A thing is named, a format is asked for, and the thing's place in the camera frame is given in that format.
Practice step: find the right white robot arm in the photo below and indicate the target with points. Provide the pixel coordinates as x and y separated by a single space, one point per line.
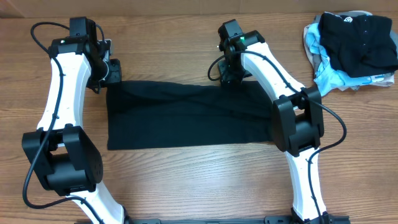
297 118

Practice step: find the black t-shirt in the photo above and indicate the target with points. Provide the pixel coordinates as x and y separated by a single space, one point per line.
146 114

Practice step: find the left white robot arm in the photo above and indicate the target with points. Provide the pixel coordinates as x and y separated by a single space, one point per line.
65 165

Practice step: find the beige grey folded garment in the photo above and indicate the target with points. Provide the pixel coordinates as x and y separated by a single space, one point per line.
315 60

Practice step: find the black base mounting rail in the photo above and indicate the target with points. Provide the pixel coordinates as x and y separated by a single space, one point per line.
284 219

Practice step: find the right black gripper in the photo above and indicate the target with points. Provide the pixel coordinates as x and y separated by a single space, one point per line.
226 74

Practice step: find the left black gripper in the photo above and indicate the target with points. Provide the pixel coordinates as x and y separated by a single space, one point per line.
115 75

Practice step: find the light blue folded garment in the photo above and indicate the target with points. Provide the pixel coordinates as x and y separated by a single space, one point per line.
327 78

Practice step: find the folded black polo shirt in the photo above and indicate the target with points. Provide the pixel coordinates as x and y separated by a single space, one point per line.
360 46

